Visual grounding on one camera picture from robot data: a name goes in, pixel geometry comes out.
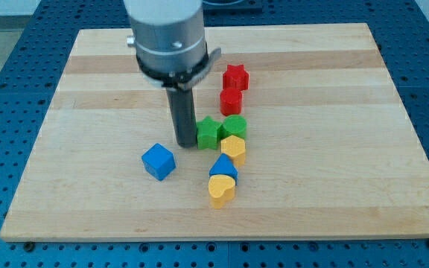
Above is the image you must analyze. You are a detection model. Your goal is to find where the green cylinder block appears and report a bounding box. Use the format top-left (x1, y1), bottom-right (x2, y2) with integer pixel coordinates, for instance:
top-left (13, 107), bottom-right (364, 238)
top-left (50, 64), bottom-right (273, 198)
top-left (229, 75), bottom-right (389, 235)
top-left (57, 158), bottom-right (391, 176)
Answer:
top-left (222, 115), bottom-right (247, 138)

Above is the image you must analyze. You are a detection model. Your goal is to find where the blue cube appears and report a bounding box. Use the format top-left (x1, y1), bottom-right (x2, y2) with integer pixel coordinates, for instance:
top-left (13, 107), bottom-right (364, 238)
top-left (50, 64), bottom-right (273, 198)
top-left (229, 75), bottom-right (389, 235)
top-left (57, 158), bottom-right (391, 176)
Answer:
top-left (142, 143), bottom-right (176, 181)

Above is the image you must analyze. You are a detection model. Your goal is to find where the wooden board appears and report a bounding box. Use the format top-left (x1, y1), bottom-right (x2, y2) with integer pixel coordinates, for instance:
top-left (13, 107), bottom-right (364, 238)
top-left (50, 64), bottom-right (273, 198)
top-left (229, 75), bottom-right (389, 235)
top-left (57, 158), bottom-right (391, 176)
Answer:
top-left (0, 23), bottom-right (429, 242)

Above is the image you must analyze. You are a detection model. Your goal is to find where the yellow heart block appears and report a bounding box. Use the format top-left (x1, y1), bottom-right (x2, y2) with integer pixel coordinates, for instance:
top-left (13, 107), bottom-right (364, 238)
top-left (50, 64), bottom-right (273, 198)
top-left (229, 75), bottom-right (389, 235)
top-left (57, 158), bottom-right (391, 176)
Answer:
top-left (208, 174), bottom-right (236, 209)

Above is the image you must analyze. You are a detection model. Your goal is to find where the red star block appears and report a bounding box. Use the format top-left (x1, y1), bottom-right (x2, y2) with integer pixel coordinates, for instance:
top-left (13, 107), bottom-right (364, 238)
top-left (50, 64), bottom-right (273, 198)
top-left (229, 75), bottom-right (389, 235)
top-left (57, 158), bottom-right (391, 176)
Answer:
top-left (223, 64), bottom-right (250, 91)

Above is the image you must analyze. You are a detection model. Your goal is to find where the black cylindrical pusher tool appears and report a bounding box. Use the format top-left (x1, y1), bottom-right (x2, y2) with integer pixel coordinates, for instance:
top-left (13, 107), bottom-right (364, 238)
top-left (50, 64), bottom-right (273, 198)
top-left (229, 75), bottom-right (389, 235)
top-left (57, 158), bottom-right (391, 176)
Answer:
top-left (166, 88), bottom-right (197, 148)

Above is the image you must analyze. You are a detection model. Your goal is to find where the blue triangle block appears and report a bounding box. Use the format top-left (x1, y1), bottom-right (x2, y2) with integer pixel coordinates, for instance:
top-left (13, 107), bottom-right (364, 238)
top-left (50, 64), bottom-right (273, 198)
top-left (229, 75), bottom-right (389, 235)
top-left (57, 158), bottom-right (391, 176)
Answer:
top-left (209, 153), bottom-right (238, 183)

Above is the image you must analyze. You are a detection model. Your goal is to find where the green star block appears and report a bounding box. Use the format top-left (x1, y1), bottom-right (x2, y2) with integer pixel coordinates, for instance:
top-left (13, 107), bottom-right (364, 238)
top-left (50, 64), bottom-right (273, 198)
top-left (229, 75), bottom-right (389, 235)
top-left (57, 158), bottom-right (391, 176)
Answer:
top-left (197, 116), bottom-right (222, 150)

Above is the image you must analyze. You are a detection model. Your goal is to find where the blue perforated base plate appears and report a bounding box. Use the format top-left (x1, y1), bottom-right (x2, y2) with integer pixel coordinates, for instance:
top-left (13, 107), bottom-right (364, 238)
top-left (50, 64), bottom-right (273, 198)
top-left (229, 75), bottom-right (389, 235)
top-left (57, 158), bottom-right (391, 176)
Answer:
top-left (0, 0), bottom-right (429, 267)

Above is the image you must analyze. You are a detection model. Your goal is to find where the yellow hexagon block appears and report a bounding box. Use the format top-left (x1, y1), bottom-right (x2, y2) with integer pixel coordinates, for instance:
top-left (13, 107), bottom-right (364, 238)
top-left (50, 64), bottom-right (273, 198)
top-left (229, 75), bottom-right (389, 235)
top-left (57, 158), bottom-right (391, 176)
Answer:
top-left (220, 135), bottom-right (246, 168)

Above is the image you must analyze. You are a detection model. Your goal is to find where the red cylinder block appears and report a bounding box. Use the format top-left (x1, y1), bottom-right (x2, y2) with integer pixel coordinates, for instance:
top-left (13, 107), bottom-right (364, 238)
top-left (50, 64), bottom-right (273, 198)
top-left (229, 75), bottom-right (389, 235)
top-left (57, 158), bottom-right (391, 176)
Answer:
top-left (220, 88), bottom-right (243, 116)

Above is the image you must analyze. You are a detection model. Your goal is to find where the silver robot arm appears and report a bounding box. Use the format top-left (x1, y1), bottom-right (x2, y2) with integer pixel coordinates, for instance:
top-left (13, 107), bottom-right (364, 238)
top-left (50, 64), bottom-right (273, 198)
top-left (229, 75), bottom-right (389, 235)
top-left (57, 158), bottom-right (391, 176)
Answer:
top-left (124, 0), bottom-right (221, 91)

